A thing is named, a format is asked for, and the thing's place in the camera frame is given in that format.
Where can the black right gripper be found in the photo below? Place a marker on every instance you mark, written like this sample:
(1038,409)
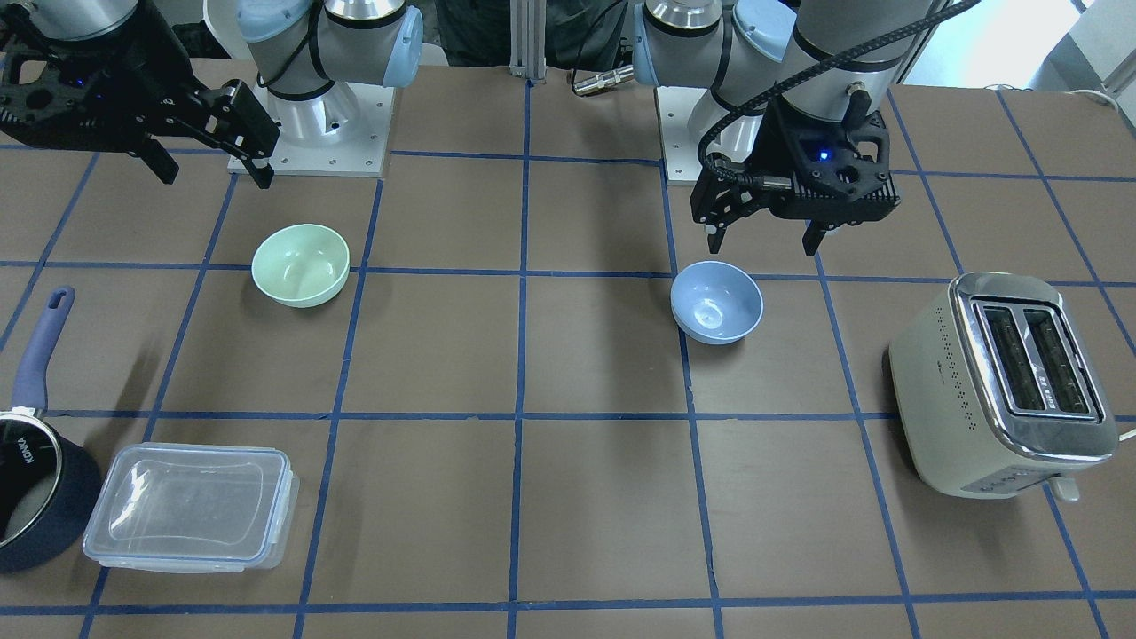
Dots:
(149,89)

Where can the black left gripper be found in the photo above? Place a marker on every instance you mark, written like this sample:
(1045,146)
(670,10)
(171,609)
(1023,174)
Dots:
(774,142)

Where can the green bowl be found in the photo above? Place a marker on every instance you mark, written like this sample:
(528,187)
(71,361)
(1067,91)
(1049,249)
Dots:
(302,265)

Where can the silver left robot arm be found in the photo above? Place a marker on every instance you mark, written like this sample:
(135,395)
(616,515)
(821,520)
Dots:
(747,53)

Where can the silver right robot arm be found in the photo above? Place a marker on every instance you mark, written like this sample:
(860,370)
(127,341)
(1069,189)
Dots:
(301,48)

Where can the blue bowl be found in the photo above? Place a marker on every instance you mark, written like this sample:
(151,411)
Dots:
(715,303)

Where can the cream and chrome toaster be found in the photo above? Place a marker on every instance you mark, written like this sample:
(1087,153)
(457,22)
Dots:
(996,393)

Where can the clear plastic food container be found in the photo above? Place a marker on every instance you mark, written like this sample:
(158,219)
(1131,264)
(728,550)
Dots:
(182,508)

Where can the dark blue saucepan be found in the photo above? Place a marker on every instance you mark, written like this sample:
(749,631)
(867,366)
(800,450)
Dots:
(49,484)

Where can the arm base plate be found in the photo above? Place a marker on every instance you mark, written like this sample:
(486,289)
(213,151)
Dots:
(685,114)
(342,133)

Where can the aluminium frame post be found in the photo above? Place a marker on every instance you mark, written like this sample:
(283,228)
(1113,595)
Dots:
(527,40)

